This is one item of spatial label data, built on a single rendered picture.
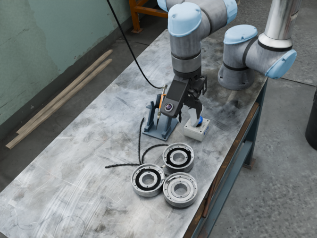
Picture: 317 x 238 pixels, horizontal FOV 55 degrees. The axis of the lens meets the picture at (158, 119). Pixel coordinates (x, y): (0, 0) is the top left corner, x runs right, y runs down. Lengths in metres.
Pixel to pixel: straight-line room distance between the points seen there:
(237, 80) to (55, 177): 0.77
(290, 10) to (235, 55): 0.25
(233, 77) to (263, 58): 0.18
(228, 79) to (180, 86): 0.49
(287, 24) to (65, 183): 0.88
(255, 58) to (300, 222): 1.05
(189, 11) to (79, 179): 0.65
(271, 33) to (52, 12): 1.87
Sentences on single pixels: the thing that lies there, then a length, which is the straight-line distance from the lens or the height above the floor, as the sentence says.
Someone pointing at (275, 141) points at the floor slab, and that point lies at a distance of 2.17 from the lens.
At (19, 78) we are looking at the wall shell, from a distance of 2.51.
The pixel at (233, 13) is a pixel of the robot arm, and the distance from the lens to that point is 0.80.
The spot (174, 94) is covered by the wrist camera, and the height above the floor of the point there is 1.11.
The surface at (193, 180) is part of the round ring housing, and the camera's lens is 0.95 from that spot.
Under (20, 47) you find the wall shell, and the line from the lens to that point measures 2.46.
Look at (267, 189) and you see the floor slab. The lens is 1.94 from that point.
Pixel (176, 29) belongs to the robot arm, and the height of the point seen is 1.29.
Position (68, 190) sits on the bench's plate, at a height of 0.80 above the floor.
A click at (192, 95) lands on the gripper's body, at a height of 1.09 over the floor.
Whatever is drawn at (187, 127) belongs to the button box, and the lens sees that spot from 1.06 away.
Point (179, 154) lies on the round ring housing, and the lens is 1.02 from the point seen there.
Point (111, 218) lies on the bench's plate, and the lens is 0.95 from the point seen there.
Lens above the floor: 1.63
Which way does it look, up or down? 46 degrees down
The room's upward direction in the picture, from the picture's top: 8 degrees counter-clockwise
